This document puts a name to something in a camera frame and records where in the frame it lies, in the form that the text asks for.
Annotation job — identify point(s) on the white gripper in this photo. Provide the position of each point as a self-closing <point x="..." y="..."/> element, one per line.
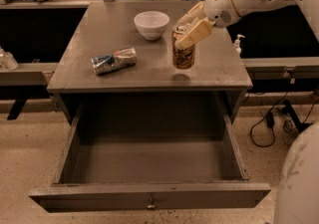
<point x="218" y="8"/>

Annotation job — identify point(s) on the orange soda can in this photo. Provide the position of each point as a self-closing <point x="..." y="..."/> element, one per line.
<point x="181" y="59"/>

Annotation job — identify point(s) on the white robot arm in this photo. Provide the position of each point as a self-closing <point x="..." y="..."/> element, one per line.
<point x="298" y="190"/>

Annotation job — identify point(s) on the crushed blue silver can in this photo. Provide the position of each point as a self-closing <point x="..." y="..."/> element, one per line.
<point x="118" y="60"/>

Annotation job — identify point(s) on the grey cabinet counter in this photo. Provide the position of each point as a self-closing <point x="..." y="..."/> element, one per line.
<point x="109" y="26"/>

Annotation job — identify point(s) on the open grey top drawer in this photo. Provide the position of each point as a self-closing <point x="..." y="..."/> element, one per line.
<point x="124" y="150"/>

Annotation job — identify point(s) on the metal drawer knob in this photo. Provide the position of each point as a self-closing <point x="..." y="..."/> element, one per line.
<point x="151" y="205"/>

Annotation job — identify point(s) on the white pump bottle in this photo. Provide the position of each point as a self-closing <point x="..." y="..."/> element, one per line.
<point x="237" y="43"/>

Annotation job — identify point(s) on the white ceramic bowl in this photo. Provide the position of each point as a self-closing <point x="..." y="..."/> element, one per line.
<point x="151" y="24"/>

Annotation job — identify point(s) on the black stand leg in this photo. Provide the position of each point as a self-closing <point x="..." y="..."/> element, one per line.
<point x="300" y="125"/>

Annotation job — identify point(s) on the clear plastic bottle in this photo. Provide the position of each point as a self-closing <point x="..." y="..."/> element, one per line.
<point x="7" y="60"/>

